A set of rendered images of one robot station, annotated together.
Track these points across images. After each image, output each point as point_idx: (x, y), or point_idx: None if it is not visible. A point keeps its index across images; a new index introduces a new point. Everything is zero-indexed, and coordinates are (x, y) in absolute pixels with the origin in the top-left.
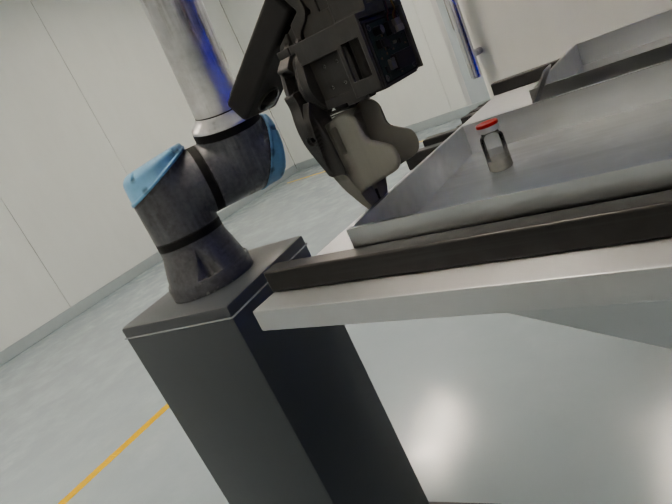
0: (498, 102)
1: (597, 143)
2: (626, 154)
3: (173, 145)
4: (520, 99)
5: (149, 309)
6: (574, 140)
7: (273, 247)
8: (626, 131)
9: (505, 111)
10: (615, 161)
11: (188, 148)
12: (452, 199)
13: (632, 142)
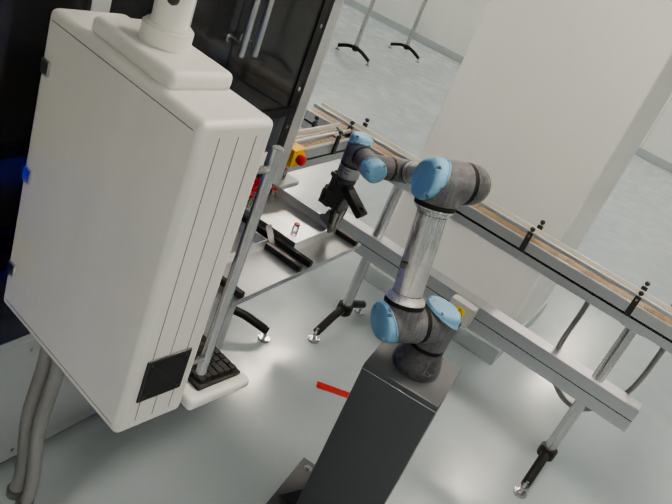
0: (251, 285)
1: (273, 222)
2: (275, 215)
3: (434, 305)
4: (247, 273)
5: (451, 373)
6: (274, 227)
7: (382, 365)
8: (266, 220)
9: (260, 270)
10: (279, 215)
11: (425, 305)
12: (309, 235)
13: (271, 216)
